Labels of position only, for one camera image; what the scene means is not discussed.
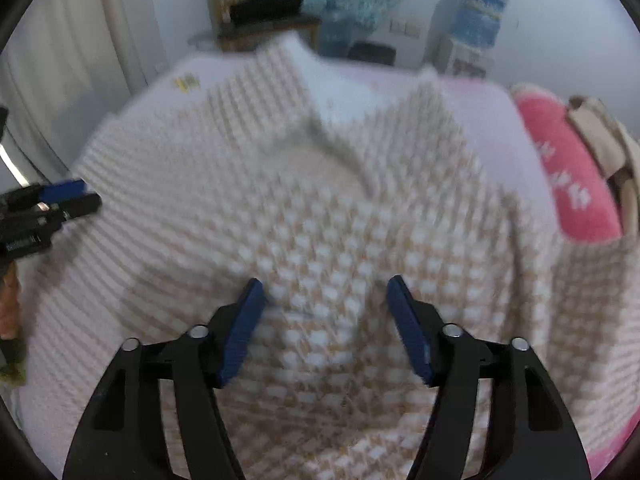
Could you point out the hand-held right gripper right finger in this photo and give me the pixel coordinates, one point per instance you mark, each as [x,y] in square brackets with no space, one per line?
[412,330]

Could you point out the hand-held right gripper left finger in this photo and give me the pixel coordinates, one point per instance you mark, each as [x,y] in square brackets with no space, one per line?
[245,325]

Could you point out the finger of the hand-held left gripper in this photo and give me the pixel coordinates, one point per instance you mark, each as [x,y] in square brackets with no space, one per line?
[62,190]
[80,205]

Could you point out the beige white knit sweater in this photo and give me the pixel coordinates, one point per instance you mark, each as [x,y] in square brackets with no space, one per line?
[325,200]

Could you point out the person's left hand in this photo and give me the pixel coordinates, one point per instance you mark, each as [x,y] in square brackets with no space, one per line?
[7,305]

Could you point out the white curtain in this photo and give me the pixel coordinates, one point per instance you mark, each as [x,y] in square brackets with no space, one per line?
[75,50]

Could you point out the yellow mattress label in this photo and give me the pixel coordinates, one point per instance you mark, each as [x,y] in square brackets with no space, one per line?
[186,83]

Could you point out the pink printed blanket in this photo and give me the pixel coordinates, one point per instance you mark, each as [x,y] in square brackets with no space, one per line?
[575,180]

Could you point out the wooden chair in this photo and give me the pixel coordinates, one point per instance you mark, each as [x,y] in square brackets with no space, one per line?
[212,5]

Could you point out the black bag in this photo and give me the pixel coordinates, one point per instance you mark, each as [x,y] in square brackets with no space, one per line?
[265,7]

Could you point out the beige crumpled cloth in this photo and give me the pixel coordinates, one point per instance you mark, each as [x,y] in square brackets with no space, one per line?
[595,130]

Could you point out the white water dispenser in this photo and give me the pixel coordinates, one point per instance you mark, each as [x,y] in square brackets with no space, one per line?
[455,55]

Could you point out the blue water bottle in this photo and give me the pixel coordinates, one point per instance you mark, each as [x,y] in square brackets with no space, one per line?
[334,30]

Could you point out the blue patterned bottle cover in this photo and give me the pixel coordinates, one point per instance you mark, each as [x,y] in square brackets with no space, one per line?
[477,10]

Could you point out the white wall socket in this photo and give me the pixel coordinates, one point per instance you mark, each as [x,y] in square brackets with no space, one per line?
[405,27]

